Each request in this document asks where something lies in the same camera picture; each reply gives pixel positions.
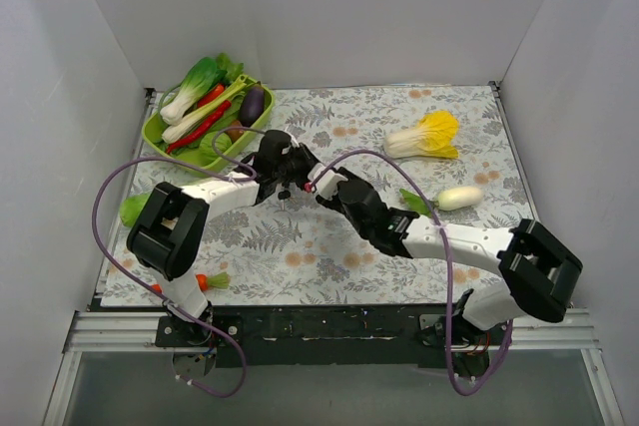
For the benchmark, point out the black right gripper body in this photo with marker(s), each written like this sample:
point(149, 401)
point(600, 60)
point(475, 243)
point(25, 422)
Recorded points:
point(325, 198)

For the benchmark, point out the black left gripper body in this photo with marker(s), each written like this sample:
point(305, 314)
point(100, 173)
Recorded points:
point(288, 177)

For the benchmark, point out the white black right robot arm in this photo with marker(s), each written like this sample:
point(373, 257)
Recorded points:
point(537, 272)

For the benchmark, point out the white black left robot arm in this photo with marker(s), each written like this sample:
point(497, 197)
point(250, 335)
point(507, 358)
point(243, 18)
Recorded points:
point(167, 234)

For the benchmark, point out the brown kiwi toy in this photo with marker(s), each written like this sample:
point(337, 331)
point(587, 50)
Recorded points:
point(235, 133)

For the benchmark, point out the purple eggplant toy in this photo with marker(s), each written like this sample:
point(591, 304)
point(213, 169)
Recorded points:
point(252, 106)

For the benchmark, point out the green round cabbage toy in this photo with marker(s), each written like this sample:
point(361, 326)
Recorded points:
point(212, 145)

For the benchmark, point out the red chili pepper toy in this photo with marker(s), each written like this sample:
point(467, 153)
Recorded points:
point(202, 128)

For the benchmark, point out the floral patterned table mat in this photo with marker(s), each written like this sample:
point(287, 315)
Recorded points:
point(297, 252)

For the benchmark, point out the yellow napa cabbage toy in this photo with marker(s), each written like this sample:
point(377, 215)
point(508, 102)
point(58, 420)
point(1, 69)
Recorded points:
point(431, 137)

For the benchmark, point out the white radish toy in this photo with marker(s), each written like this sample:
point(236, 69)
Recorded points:
point(447, 201)

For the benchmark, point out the green bok choy toy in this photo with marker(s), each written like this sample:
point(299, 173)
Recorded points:
point(202, 77)

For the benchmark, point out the orange carrot toy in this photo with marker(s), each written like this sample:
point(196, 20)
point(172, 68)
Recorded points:
point(205, 282)

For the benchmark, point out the green plastic tray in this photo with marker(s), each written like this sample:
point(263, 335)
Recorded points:
point(155, 126)

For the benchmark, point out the green napa cabbage toy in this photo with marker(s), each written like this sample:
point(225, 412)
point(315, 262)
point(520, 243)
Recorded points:
point(131, 208)

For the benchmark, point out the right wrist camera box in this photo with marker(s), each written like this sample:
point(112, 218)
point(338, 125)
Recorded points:
point(323, 181)

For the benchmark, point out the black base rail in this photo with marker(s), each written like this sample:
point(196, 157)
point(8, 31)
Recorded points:
point(332, 334)

